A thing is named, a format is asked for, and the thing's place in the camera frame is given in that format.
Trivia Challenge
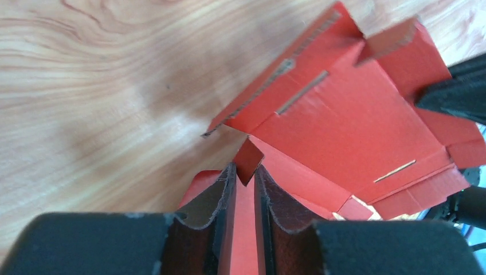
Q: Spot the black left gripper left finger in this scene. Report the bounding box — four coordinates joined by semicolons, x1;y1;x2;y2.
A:
1;163;236;274

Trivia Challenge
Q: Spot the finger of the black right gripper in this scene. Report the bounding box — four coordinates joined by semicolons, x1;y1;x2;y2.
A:
414;53;485;125

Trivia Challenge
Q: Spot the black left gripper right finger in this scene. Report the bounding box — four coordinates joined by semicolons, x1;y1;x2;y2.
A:
254;166;483;274

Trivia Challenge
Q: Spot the red paper box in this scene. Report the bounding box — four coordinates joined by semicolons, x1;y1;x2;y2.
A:
182;2;485;274

